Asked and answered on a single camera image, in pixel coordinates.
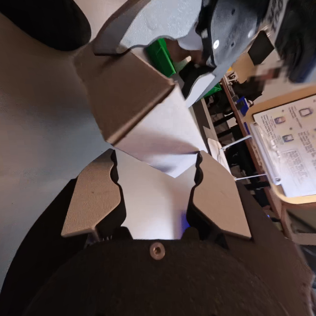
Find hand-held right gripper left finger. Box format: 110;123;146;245
60;148;127;241

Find green plastic bin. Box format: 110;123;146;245
146;38;223;99

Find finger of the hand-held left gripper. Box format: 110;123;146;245
93;0;203;55
182;71;216;108

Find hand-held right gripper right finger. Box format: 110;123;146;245
186;150;252;241

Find small blue bin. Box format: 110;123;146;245
236;96;250;116

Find wooden instruction board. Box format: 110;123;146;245
250;86;316;205

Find white board stand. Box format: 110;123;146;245
207;134;268;181

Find white cardboard mailer box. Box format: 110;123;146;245
73;44;208;179

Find grey desk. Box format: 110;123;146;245
0;0;234;287

